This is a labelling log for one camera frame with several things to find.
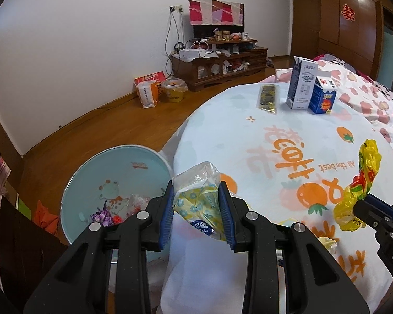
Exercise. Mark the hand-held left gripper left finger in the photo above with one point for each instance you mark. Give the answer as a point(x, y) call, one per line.
point(167, 216)

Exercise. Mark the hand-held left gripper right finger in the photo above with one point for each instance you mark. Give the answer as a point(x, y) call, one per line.
point(225, 216)

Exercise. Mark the yellow floral tissue pack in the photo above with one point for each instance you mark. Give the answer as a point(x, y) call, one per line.
point(196, 202)

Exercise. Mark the red mesh bag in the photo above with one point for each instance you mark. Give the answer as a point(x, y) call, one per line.
point(118, 219)

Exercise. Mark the yellow plastic bag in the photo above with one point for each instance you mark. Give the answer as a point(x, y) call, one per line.
point(366, 157)

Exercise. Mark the purple foil wrapper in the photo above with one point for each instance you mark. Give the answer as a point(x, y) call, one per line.
point(100, 216)

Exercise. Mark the teal cartoon print basin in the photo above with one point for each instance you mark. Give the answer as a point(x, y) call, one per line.
point(95, 170)

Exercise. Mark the clear dotted plastic wrapper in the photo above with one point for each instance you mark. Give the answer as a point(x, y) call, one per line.
point(127, 204)

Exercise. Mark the pale yellow wrapper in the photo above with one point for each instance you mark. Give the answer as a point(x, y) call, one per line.
point(328, 243)

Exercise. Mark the pink patterned quilt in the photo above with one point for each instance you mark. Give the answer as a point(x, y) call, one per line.
point(366, 91)

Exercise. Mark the small blue drink carton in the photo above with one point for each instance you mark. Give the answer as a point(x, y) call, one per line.
point(322, 99)

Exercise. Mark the white orange paper bag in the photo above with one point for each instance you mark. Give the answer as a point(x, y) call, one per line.
point(147, 96)

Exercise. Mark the orange cloth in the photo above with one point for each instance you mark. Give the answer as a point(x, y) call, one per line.
point(46, 219)

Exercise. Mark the dark green seaweed packet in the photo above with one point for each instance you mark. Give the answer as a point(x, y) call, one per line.
point(268, 99)

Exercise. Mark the yellow bucket in plastic bag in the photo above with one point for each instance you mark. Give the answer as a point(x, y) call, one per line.
point(174, 91)

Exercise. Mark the orange cardboard box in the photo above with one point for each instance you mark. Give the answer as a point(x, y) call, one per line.
point(150, 78)

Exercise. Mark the green board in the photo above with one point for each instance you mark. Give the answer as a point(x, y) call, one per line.
point(23, 206)

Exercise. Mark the tall white blue milk carton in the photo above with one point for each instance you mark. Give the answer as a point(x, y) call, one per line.
point(298, 85)

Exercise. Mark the dark wooden cabinet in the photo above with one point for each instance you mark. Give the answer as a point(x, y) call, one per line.
point(26, 252)

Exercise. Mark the wooden television stand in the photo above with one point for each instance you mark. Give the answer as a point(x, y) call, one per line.
point(190, 72)

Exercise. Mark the white flat box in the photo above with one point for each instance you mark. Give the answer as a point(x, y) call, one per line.
point(191, 54)

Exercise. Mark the television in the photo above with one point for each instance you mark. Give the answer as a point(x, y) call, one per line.
point(203, 31)

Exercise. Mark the red paper decoration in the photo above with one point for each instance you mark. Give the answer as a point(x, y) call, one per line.
point(346, 13)

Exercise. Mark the pink red patchwork cloth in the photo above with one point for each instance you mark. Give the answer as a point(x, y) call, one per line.
point(216, 11)

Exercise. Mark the wall outlet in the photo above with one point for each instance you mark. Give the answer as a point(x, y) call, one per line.
point(176, 8)

